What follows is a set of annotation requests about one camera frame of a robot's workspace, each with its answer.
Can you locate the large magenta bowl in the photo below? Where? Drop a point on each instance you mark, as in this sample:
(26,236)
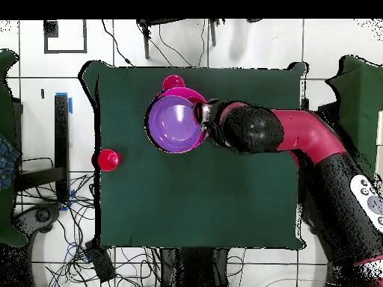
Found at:
(179,92)

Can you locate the purple bowl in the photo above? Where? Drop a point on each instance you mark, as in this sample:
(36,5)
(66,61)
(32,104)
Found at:
(173,125)

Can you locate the crimson pink cup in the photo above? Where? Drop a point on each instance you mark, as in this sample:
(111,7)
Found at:
(173,81)

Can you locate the red cup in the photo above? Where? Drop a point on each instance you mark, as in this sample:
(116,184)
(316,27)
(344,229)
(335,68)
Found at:
(107,160)

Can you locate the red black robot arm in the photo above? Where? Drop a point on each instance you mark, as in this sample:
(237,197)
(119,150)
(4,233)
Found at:
(308,134)

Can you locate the dark metal legged stand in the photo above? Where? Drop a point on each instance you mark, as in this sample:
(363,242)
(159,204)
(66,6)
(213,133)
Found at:
(146,44)

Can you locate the dark green tablecloth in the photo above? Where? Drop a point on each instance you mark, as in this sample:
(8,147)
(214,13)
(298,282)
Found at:
(194,203)

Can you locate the person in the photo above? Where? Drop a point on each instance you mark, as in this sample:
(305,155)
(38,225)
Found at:
(254,20)

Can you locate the blue tape strip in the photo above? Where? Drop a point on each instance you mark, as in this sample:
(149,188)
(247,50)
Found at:
(70,106)

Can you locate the black metal bar stand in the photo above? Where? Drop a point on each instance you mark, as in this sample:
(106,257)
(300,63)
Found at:
(61,134)

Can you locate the small dark floor object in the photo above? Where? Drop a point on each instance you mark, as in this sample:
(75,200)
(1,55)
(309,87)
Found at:
(42,93)

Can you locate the green cloth covered table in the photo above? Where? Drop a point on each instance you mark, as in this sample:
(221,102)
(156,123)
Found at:
(4,119)
(359,98)

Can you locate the black power strip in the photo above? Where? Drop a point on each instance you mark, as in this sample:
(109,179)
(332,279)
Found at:
(100,263)

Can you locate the white box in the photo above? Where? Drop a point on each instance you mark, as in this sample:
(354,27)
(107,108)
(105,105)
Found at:
(380,143)

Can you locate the black office chair base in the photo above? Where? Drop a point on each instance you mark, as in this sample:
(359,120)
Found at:
(42,215)

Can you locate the blue denim fabric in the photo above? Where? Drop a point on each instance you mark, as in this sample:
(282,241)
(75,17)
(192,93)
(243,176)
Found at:
(7,161)

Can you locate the grey square floor frame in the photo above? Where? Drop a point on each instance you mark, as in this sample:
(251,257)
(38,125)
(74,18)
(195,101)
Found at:
(51,30)

